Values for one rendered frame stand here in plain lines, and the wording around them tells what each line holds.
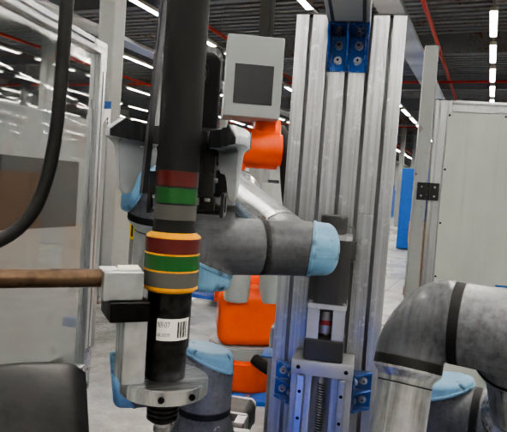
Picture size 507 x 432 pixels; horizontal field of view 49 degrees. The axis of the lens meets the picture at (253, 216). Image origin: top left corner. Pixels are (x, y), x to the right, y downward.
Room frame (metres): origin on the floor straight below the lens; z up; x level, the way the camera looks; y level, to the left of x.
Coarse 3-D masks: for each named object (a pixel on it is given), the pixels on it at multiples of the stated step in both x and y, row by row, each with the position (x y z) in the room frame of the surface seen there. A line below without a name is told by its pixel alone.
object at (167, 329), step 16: (160, 304) 0.42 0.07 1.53; (176, 304) 0.42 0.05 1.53; (160, 320) 0.42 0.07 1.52; (176, 320) 0.42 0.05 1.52; (160, 336) 0.42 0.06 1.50; (176, 336) 0.43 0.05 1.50; (160, 352) 0.42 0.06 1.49; (176, 352) 0.43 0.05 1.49; (160, 368) 0.42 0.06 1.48; (176, 368) 0.43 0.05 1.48; (160, 416) 0.43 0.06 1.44; (176, 416) 0.44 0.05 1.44
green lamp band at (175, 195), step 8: (160, 192) 0.43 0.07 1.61; (168, 192) 0.42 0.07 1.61; (176, 192) 0.42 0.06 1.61; (184, 192) 0.43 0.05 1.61; (192, 192) 0.43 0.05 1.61; (160, 200) 0.43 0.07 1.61; (168, 200) 0.42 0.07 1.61; (176, 200) 0.42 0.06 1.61; (184, 200) 0.43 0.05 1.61; (192, 200) 0.43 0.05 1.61
